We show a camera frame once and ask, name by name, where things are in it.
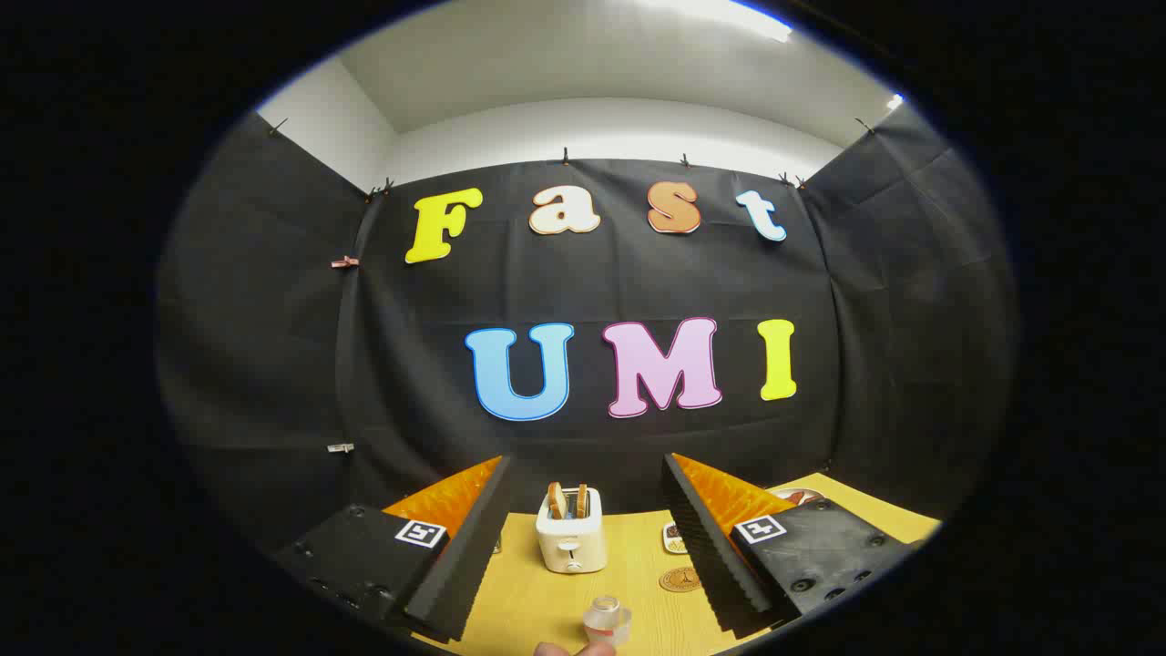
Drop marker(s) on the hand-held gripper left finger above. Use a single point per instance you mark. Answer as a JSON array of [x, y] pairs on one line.
[[465, 565]]

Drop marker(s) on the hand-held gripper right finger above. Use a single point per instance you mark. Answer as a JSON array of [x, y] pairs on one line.
[[706, 547]]

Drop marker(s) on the round cork coaster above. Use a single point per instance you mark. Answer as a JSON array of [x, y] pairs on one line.
[[680, 579]]

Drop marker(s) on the clear juice bottle pink label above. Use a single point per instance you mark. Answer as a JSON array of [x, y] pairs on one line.
[[606, 620]]

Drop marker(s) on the white divided grain dish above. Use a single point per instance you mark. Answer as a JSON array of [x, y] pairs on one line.
[[673, 538]]

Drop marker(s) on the wooden table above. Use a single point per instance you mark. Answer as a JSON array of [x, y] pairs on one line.
[[519, 592]]

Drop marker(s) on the red meat piece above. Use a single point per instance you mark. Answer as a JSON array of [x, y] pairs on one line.
[[798, 497]]

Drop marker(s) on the cream toaster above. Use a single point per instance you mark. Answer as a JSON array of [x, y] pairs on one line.
[[571, 542]]

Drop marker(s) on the toasted bread slice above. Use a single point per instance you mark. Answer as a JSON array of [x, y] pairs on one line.
[[581, 501], [556, 501]]

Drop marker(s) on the white oval plate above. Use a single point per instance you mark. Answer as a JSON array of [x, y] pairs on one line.
[[809, 493]]

